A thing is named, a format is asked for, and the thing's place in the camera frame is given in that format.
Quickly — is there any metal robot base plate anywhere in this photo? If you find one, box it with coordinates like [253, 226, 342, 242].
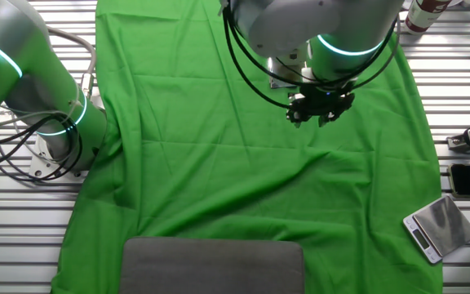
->
[29, 134, 89, 185]

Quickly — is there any green cloth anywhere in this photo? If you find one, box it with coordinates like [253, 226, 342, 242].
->
[51, 0, 444, 294]

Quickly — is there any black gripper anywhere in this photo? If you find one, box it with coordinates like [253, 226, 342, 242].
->
[286, 90, 357, 128]

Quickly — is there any red and white bottle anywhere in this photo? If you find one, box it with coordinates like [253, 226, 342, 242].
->
[404, 0, 453, 36]

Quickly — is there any silver digital kitchen scale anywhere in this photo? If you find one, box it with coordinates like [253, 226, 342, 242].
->
[401, 194, 470, 265]

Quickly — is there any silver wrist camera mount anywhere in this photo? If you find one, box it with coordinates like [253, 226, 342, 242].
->
[287, 65, 314, 103]

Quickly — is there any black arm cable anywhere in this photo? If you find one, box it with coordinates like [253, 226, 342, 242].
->
[221, 3, 401, 110]

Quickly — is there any black base cable bundle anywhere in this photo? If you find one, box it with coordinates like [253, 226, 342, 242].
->
[0, 104, 85, 183]

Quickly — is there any grey flat pad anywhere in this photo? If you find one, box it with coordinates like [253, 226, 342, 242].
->
[119, 236, 305, 294]

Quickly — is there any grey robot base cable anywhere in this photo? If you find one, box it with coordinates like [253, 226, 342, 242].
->
[47, 26, 98, 101]

